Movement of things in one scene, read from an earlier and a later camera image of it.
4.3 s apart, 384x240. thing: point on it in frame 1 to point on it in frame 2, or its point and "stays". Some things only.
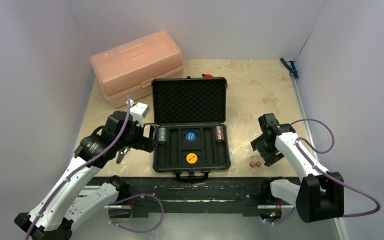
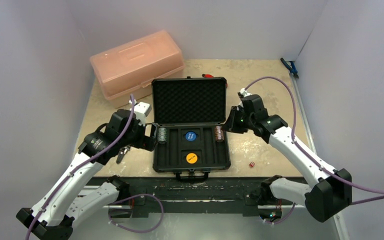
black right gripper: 266,153 to 233,120
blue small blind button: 190,136 stays
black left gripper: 144,143 stays
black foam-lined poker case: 189,116 stays
